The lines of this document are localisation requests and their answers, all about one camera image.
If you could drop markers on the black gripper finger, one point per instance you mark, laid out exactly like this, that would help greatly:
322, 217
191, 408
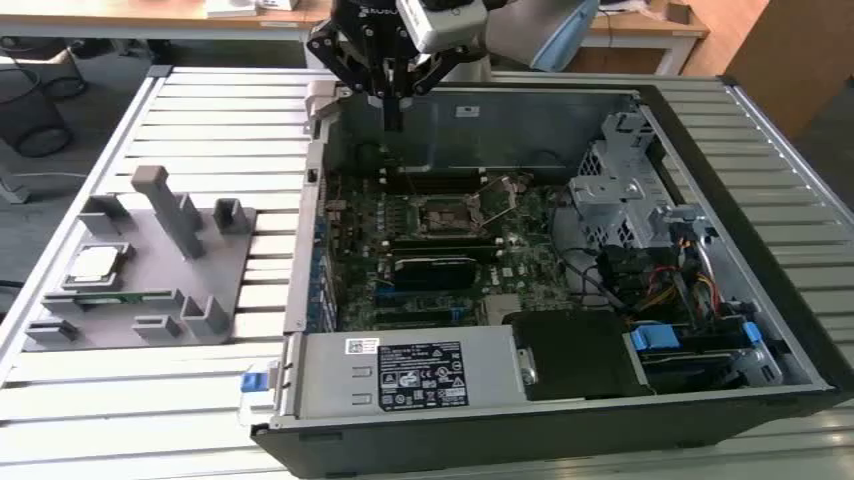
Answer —
430, 70
334, 55

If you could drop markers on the silver CPU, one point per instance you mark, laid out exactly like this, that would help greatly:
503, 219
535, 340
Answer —
93, 265

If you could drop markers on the black CPU socket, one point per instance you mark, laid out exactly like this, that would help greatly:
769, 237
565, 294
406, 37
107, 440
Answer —
443, 220

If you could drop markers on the small white box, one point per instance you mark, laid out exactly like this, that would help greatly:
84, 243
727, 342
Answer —
276, 4

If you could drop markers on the silver metal drive cage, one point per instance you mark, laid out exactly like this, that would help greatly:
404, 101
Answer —
601, 192

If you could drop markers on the brown cardboard box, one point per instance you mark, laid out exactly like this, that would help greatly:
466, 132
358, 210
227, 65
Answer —
679, 14

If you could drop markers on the green motherboard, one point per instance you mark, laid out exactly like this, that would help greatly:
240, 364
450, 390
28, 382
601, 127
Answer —
534, 250

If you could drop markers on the black mesh waste basket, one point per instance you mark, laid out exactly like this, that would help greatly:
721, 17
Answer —
67, 82
33, 115

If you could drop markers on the black graphics card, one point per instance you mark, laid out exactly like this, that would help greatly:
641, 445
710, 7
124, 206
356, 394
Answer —
434, 275

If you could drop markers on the silver chipset heatsink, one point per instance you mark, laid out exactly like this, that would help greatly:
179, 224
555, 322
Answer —
502, 306

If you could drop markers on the black expansion slot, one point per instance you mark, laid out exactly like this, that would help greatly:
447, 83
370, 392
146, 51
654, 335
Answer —
414, 316

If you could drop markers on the grey plastic parts rack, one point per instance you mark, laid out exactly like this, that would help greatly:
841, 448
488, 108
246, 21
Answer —
154, 280

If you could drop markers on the wooden cabinet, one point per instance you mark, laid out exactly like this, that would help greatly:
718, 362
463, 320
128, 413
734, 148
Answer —
787, 50

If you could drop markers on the grey metal stand foot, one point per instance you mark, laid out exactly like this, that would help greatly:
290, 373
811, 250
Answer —
13, 192

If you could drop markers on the green RAM stick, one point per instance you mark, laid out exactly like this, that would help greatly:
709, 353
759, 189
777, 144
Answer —
134, 298

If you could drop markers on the black plastic fan shroud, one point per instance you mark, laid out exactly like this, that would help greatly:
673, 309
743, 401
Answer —
581, 355

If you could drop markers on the silver power supply unit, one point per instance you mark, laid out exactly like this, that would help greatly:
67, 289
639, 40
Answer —
320, 370

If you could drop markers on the blue disk carrier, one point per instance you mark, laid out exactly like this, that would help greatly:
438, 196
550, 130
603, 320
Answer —
655, 339

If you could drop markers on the blue power supply latch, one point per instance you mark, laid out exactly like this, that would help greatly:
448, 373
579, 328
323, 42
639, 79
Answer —
254, 382

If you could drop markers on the small blue plastic clip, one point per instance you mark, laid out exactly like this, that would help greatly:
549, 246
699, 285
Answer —
751, 334

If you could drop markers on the black open PC case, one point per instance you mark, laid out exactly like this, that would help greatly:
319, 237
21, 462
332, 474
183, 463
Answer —
467, 440

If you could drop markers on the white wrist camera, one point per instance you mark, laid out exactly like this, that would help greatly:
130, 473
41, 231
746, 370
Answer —
447, 25

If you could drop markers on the wooden desk white frame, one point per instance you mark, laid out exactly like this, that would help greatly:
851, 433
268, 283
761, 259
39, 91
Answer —
650, 26
134, 20

